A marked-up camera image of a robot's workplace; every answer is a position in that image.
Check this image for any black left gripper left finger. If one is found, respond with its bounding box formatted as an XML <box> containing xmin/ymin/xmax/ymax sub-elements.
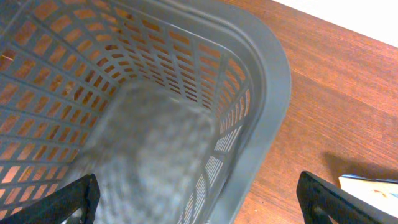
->
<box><xmin>1</xmin><ymin>174</ymin><xmax>100</xmax><ymax>223</ymax></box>

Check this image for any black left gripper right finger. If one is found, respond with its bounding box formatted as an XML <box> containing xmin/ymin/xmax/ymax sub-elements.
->
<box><xmin>296</xmin><ymin>171</ymin><xmax>397</xmax><ymax>224</ymax></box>

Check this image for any yellow snack bag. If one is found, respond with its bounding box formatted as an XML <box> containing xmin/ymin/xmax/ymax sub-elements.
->
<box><xmin>338</xmin><ymin>174</ymin><xmax>397</xmax><ymax>218</ymax></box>

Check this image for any grey plastic mesh basket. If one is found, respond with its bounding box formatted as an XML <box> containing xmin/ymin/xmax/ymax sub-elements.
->
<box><xmin>1</xmin><ymin>0</ymin><xmax>291</xmax><ymax>223</ymax></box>

